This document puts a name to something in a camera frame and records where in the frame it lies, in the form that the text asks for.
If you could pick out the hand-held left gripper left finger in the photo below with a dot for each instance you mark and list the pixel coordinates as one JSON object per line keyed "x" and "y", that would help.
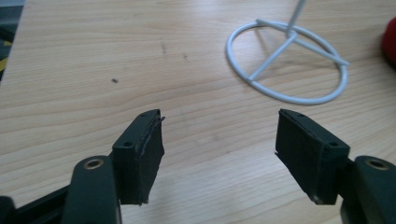
{"x": 137, "y": 161}

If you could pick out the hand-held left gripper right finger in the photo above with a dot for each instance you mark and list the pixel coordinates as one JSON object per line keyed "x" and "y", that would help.
{"x": 306, "y": 158}

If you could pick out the red round object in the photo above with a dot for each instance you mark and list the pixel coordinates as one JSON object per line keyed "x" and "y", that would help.
{"x": 389, "y": 40}

